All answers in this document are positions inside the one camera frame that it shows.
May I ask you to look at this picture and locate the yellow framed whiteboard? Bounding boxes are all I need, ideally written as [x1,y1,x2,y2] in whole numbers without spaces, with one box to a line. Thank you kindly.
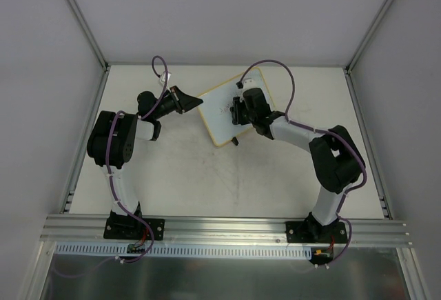
[194,68,278,149]

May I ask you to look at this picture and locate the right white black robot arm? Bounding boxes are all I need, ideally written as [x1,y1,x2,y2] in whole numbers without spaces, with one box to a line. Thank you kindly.
[230,84,367,242]

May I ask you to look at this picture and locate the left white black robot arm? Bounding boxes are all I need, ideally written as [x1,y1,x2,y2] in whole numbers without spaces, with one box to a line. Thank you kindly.
[87,86,203,238]

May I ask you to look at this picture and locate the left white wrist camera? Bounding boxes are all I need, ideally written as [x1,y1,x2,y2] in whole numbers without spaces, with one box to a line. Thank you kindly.
[158,71,171,89]

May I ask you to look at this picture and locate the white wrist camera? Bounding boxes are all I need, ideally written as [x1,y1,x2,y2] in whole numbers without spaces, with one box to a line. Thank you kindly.
[158,71,171,89]
[236,78,258,90]

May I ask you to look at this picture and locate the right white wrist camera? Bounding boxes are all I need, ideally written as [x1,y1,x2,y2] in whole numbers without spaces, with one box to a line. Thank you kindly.
[236,78,258,90]

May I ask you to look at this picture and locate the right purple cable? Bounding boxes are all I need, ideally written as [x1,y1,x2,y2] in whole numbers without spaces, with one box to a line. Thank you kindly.
[235,59,368,273]

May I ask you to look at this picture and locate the purple cable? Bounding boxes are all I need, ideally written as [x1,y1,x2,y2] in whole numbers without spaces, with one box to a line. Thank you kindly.
[235,59,368,273]
[51,55,172,277]

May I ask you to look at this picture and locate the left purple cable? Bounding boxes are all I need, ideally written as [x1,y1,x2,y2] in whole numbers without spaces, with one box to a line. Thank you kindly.
[51,55,172,277]

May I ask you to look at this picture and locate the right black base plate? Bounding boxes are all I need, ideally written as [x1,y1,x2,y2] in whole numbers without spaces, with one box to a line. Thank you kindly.
[285,221,348,244]

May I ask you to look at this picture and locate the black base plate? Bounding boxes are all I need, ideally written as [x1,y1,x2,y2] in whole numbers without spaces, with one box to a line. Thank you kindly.
[285,221,348,244]
[103,211,165,241]

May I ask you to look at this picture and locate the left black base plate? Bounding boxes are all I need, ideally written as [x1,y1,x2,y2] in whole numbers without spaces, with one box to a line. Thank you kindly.
[103,211,165,241]

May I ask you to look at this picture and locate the left aluminium frame post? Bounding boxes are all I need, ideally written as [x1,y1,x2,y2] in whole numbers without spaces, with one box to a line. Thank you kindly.
[65,0,109,70]

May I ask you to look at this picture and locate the aluminium frame post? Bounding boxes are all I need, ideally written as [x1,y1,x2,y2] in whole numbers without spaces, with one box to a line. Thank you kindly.
[345,0,395,74]
[65,0,109,70]

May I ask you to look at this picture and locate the aluminium mounting rail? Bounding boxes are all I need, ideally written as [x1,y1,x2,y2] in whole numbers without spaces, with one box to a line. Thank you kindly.
[39,214,413,248]

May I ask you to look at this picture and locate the white slotted cable duct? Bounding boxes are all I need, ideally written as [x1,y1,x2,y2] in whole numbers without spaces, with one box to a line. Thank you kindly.
[54,242,312,261]

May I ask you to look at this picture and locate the right aluminium frame post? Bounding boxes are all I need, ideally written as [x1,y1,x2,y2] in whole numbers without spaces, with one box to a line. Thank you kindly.
[345,0,395,74]

